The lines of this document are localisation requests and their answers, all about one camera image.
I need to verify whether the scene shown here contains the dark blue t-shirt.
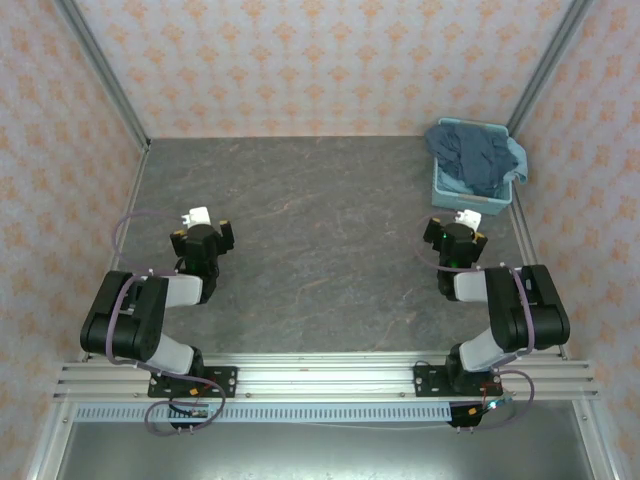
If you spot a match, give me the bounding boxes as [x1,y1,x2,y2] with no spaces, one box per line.
[424,123,521,199]

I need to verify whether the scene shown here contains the light blue plastic basket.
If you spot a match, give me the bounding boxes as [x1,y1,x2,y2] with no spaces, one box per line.
[431,117,514,217]

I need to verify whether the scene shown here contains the light blue t-shirt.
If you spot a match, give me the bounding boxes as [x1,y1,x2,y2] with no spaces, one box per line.
[435,135,529,197]

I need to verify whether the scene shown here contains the grey metal sheet panel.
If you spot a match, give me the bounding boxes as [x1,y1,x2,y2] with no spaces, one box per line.
[29,420,617,480]

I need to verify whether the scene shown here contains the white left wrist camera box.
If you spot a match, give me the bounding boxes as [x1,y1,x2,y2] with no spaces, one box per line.
[180,205,213,227]

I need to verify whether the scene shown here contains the aluminium table edge rail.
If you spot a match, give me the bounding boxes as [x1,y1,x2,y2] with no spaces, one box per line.
[508,199,572,362]
[81,144,151,362]

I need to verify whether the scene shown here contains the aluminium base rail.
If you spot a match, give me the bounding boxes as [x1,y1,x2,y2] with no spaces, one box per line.
[53,352,601,402]

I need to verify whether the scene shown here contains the aluminium frame post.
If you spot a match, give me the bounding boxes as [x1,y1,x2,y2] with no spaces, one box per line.
[506,0,595,139]
[52,0,152,152]

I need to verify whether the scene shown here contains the white slotted cable duct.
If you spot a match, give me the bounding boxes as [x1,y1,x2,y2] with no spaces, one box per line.
[73,402,455,424]

